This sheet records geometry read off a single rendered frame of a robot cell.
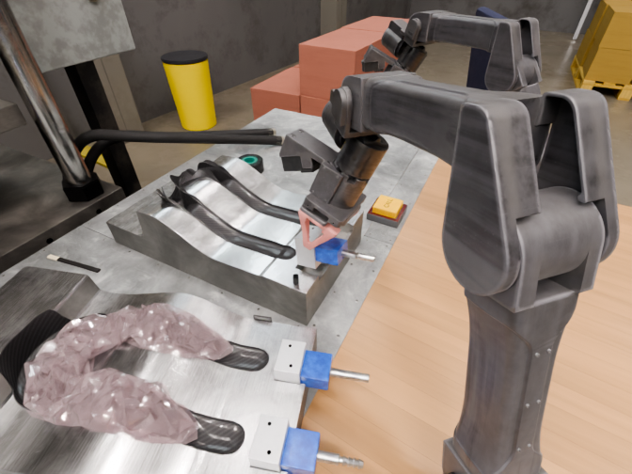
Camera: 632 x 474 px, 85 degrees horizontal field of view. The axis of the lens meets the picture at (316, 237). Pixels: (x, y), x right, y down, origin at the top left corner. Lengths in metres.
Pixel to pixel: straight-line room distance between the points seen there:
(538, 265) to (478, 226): 0.04
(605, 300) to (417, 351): 0.40
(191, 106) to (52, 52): 2.28
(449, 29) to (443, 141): 0.64
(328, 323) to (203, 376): 0.24
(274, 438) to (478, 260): 0.32
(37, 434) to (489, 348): 0.51
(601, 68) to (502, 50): 4.38
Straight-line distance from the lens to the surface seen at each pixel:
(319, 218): 0.51
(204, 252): 0.68
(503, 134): 0.24
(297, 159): 0.52
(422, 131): 0.33
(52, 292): 0.69
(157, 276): 0.79
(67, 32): 1.24
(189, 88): 3.36
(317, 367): 0.52
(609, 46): 5.15
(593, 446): 0.68
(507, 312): 0.27
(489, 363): 0.32
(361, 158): 0.47
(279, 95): 2.78
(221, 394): 0.54
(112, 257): 0.88
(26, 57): 1.04
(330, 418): 0.57
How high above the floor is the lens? 1.33
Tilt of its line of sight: 40 degrees down
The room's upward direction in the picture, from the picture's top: straight up
